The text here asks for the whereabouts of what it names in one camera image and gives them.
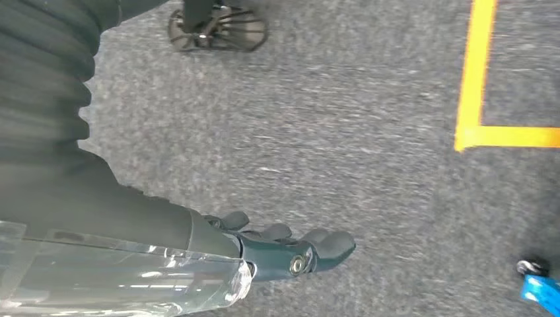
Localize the blue metal shelf rack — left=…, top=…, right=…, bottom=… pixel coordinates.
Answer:
left=516, top=258, right=560, bottom=317

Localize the yellow floor tape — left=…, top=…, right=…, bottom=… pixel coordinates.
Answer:
left=454, top=0, right=560, bottom=153

